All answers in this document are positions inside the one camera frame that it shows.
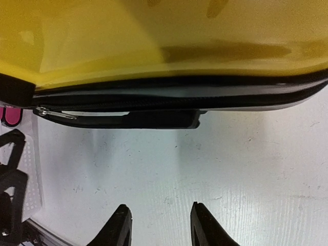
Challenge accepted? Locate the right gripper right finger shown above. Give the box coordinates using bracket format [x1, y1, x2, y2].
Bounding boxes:
[190, 202, 237, 246]

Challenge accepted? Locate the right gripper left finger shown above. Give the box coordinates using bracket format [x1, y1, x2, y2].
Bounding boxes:
[88, 204, 132, 246]

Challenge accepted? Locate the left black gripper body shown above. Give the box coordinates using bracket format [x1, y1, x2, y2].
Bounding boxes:
[1, 170, 28, 245]

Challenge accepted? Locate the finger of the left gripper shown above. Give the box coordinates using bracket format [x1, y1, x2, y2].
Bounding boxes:
[0, 129, 27, 165]

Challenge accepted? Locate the silver zipper pull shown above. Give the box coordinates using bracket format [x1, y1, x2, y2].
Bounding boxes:
[35, 107, 77, 120]

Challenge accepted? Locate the yellow Pikachu suitcase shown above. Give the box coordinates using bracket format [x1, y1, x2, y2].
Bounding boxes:
[1, 1, 327, 129]

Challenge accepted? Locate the black pink drawer organizer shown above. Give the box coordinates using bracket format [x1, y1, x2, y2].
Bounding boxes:
[1, 107, 23, 128]

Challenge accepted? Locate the white plastic basket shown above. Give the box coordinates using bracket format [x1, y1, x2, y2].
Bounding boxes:
[18, 119, 44, 221]

